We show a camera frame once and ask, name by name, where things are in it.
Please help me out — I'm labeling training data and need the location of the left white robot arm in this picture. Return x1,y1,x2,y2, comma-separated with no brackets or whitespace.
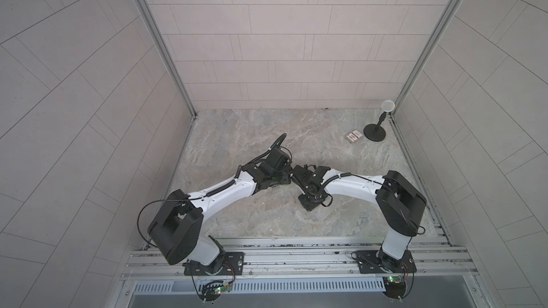
138,146,292,275

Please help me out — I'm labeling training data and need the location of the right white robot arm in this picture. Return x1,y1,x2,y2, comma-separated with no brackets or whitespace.
291,165,427,274

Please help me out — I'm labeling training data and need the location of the black stand with round disc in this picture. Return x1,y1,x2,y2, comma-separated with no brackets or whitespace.
363,100,395,142

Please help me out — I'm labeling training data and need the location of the right circuit board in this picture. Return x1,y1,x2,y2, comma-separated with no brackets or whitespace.
382,276,411,301

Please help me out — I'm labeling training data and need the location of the circuit board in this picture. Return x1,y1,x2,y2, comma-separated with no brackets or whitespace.
200,280,232,302
382,276,411,301

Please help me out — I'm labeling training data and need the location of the left circuit board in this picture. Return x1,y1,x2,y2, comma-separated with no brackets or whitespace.
200,280,232,302

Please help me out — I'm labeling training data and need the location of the aluminium rail frame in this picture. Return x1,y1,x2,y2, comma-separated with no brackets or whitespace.
121,237,478,280

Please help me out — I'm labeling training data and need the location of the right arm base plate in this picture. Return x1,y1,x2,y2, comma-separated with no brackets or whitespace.
351,250,417,274

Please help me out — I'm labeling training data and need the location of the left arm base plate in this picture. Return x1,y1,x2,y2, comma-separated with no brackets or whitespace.
183,252,245,276

